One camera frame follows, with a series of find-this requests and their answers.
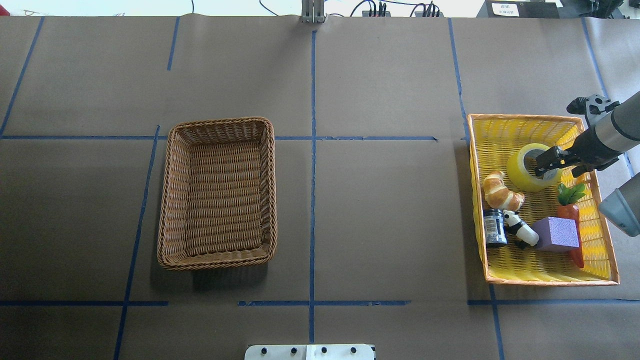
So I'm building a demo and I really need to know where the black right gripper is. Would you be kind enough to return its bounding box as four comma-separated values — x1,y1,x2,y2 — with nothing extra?
534,128,611,178

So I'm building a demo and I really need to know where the yellow tape roll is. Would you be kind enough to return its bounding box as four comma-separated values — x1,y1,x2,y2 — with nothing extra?
506,143,562,193

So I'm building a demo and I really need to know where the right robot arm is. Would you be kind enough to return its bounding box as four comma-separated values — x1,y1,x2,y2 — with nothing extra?
535,93,640,237

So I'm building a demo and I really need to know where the yellow plastic woven basket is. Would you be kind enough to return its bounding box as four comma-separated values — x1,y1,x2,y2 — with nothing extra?
467,114,620,286

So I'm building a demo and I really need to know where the brown wicker basket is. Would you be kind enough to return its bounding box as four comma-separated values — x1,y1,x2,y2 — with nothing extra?
157,117,278,271

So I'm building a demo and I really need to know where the toy carrot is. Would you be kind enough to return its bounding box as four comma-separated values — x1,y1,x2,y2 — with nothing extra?
557,182,586,269

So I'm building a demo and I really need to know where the toy croissant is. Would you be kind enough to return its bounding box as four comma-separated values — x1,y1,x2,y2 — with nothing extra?
482,170,526,212

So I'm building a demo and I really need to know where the purple foam cube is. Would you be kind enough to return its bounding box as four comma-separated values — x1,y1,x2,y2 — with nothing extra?
530,217,580,253

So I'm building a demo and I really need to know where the panda figurine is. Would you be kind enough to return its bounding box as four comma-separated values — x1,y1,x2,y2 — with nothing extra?
502,209,540,249

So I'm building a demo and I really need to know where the small dark jar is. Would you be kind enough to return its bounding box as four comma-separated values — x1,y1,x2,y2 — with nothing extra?
483,208,508,249

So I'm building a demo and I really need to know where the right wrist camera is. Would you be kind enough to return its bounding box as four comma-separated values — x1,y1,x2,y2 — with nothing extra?
566,94,621,127

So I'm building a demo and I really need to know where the aluminium camera post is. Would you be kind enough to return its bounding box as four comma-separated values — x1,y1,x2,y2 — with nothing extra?
300,0,327,24

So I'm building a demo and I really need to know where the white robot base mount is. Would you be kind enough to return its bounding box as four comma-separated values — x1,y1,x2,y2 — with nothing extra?
244,343,377,360

